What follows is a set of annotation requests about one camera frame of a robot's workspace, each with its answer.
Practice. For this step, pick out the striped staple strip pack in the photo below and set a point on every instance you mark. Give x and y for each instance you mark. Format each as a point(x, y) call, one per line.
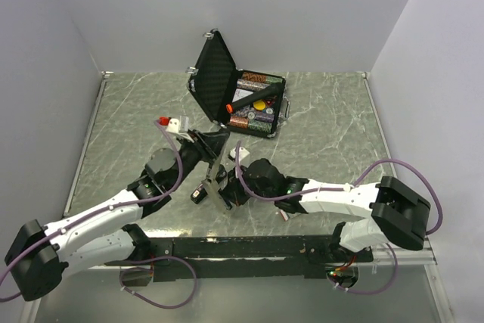
point(286, 216)

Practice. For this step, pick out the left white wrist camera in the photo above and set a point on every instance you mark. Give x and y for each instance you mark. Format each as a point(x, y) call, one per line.
point(176, 126)

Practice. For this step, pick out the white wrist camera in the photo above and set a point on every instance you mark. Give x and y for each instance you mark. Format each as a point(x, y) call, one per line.
point(239, 154)
point(176, 126)

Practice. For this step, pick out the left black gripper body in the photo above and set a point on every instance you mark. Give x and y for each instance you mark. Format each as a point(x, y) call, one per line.
point(191, 153)

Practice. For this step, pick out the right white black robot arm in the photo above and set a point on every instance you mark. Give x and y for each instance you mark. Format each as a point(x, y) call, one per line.
point(386, 212)

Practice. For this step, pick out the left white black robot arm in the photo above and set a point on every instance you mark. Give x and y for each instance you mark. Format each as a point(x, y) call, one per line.
point(42, 255)

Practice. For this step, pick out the black marker orange cap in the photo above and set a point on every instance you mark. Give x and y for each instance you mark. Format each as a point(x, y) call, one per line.
point(269, 91)

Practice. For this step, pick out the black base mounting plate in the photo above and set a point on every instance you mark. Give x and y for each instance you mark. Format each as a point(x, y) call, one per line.
point(309, 256)

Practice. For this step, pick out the yellow poker chip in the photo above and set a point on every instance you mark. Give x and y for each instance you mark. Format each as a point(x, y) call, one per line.
point(259, 105)

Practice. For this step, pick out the aluminium rail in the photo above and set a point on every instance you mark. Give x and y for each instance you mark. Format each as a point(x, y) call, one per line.
point(385, 256)

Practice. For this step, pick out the black stapler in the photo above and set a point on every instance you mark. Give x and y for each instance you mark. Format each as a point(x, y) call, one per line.
point(211, 186)

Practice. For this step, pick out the black poker chip case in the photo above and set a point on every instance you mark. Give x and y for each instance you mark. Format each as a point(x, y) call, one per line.
point(215, 81)

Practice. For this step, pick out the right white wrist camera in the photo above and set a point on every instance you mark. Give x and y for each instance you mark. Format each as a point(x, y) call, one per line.
point(239, 154)

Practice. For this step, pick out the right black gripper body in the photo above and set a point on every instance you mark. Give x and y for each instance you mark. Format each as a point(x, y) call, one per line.
point(240, 193)

